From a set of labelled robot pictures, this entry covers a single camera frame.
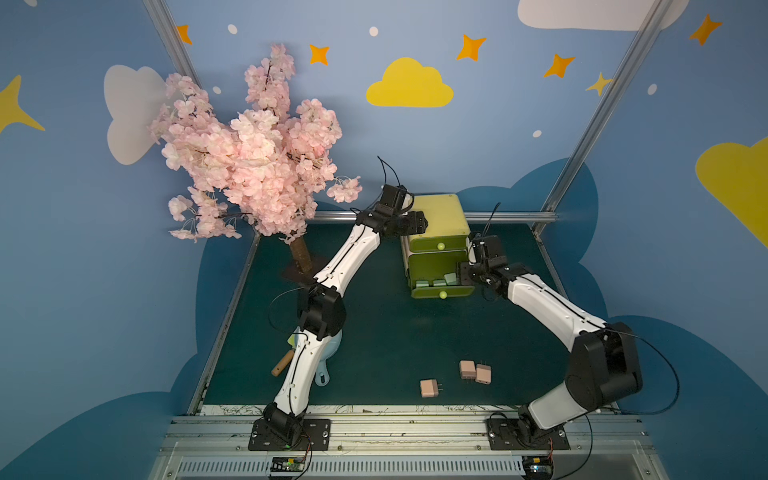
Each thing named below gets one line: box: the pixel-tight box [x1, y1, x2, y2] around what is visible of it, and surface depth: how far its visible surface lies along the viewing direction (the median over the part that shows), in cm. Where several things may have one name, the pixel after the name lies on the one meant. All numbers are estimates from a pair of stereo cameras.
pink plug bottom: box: [420, 379, 439, 398], surface depth 82 cm
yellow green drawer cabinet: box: [401, 194, 477, 299], surface depth 95 cm
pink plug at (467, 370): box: [460, 360, 476, 380], surface depth 85 cm
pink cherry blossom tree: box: [149, 44, 361, 277], surface depth 67 cm
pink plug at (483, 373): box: [475, 364, 491, 385], surface depth 84 cm
